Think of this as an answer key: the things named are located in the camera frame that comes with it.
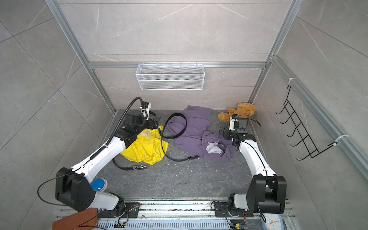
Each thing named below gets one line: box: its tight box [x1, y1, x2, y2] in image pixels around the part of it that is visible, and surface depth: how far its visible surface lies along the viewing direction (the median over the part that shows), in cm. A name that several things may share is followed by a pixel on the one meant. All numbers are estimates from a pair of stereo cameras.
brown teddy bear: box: [218, 102, 257, 123], surface depth 112 cm
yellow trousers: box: [120, 125, 170, 166], surface depth 92 cm
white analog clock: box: [260, 213, 285, 230], surface depth 69 cm
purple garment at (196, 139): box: [166, 105, 240, 162], surface depth 100 cm
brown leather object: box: [52, 208, 98, 230], surface depth 70 cm
